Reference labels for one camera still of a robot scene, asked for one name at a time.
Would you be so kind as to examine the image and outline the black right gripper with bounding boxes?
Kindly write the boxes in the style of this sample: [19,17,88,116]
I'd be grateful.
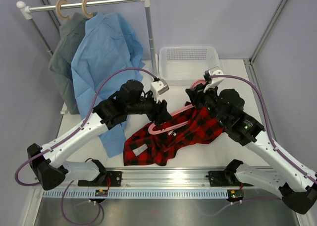
[186,82,228,126]

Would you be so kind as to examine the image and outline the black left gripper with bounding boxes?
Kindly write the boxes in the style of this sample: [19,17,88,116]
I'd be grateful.
[126,91,172,125]

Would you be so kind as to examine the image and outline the pink plastic hanger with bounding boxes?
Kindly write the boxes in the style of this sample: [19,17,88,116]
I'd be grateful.
[148,79,206,135]

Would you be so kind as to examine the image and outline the red black plaid shirt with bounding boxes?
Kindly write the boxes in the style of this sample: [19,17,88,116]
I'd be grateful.
[123,107,224,166]

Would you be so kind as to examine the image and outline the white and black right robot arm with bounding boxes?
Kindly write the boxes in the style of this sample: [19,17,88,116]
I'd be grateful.
[185,84,317,215]

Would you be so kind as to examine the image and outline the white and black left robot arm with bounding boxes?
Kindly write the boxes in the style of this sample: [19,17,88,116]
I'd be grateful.
[27,79,171,190]

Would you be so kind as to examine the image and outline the light blue shirt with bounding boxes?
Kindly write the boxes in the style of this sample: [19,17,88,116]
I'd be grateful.
[70,11,146,159]

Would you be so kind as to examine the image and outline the grey shirt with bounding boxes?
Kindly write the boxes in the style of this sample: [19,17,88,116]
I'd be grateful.
[49,12,88,114]

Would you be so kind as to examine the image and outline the wooden hanger right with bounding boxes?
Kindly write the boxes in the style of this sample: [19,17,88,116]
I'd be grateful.
[82,0,93,19]

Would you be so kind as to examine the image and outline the wooden hanger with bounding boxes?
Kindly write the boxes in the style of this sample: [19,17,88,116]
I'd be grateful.
[82,0,93,19]
[55,0,71,21]

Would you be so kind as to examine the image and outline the wooden hanger left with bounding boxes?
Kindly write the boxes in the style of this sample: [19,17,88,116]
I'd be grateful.
[55,0,71,21]

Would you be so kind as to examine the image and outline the white plastic basket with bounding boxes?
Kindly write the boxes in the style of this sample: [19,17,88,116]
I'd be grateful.
[158,46,223,86]

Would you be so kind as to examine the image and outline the white metal clothes rack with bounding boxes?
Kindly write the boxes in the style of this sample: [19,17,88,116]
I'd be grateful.
[16,0,161,115]

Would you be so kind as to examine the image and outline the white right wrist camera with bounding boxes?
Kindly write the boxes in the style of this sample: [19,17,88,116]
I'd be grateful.
[204,66,224,93]

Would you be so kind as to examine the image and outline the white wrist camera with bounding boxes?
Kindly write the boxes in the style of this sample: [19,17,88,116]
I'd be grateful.
[150,78,169,103]
[204,66,224,93]

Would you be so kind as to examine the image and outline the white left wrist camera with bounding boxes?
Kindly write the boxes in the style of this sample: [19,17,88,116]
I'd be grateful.
[150,78,169,103]

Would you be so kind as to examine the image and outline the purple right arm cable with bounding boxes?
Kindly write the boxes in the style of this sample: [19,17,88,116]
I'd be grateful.
[200,74,317,217]

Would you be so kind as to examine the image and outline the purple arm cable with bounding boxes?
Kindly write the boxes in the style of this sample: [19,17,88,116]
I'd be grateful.
[200,74,317,217]
[14,67,159,226]

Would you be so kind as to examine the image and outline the aluminium frame post right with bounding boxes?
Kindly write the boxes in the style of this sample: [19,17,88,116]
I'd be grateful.
[244,0,295,140]

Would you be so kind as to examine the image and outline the aluminium frame post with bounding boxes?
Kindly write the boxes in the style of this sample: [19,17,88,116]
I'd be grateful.
[40,0,60,33]
[244,0,295,140]

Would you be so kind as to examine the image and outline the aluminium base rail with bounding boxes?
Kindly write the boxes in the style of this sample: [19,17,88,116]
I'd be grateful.
[61,168,273,188]

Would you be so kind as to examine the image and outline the white slotted cable duct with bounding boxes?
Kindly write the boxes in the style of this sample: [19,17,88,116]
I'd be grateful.
[43,188,229,199]

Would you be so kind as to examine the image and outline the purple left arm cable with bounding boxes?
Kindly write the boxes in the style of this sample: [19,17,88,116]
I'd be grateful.
[14,67,159,226]

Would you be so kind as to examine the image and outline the aluminium frame post left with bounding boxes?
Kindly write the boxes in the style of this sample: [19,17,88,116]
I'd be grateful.
[40,0,60,33]

